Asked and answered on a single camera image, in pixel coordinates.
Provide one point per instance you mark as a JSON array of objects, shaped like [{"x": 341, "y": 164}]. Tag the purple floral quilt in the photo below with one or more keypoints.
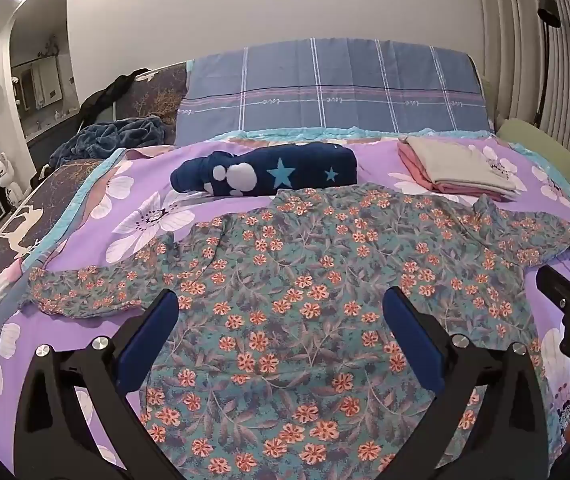
[{"x": 140, "y": 220}]

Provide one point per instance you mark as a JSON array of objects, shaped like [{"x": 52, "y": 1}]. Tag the white rabbit figurine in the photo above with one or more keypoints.
[{"x": 7, "y": 180}]

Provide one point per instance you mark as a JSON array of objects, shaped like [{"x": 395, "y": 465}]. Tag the green pillow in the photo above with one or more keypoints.
[{"x": 540, "y": 145}]

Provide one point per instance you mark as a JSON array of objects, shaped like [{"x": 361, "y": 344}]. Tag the dark blue fuzzy blanket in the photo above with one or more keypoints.
[{"x": 105, "y": 137}]

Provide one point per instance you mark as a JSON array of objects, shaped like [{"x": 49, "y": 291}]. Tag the navy star-print rolled garment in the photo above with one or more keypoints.
[{"x": 305, "y": 165}]

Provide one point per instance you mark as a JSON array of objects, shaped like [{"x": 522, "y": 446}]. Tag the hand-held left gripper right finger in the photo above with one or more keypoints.
[{"x": 412, "y": 340}]

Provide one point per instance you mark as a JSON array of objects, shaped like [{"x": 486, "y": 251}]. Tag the beige pleated curtain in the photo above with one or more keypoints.
[{"x": 515, "y": 35}]

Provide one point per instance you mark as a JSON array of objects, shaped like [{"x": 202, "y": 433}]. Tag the black floor lamp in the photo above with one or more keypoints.
[{"x": 547, "y": 10}]

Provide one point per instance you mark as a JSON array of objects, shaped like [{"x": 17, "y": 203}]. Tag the blue plaid pillow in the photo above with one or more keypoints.
[{"x": 315, "y": 90}]

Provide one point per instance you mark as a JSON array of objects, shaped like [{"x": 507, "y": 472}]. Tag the teal floral shirt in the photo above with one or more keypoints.
[{"x": 290, "y": 285}]

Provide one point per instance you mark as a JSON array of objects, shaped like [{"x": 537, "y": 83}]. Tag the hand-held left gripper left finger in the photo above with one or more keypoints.
[{"x": 147, "y": 345}]

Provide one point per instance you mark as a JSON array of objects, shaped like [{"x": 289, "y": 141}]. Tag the pink folded cloth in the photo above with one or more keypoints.
[{"x": 415, "y": 170}]

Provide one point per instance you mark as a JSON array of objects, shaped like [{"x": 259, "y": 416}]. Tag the dark deer-print bedsheet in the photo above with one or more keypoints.
[{"x": 165, "y": 90}]

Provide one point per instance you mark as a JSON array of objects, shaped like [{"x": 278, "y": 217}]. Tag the beige folded cloth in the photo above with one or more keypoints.
[{"x": 455, "y": 160}]

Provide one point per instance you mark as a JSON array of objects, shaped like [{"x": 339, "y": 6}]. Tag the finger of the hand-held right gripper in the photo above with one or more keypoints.
[{"x": 557, "y": 285}]

